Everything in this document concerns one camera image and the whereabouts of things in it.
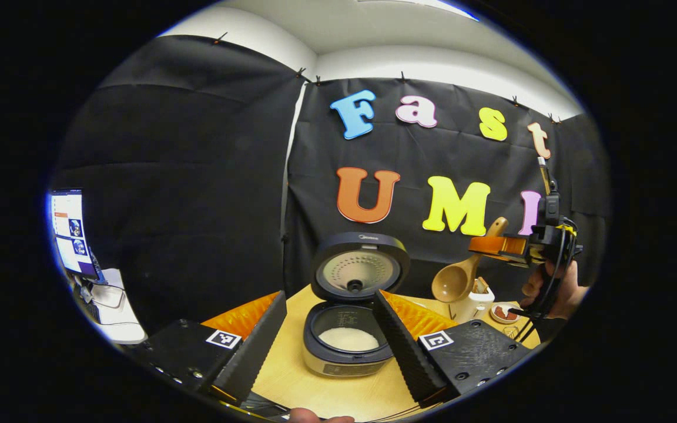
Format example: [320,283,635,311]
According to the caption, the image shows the wooden spoon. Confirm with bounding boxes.
[431,217,509,304]

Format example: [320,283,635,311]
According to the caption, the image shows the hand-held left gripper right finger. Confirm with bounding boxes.
[372,289,532,407]

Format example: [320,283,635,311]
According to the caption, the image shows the white plate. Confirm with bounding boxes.
[490,302,521,325]

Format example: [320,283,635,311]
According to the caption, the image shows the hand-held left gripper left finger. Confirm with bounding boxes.
[129,290,288,406]

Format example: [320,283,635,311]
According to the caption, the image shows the dark grey rice cooker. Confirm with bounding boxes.
[303,231,411,378]

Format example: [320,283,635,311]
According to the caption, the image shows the computer monitor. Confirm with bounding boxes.
[49,188,104,281]

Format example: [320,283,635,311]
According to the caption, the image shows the white toaster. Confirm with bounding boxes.
[450,276,495,324]

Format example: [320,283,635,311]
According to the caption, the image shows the black backdrop cloth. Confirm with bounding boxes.
[51,34,612,335]

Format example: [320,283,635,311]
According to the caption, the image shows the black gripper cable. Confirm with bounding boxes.
[508,219,579,344]

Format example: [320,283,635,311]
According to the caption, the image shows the dark patterned cloth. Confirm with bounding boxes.
[237,391,291,419]

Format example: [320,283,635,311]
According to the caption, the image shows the white side desk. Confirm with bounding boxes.
[83,268,147,345]

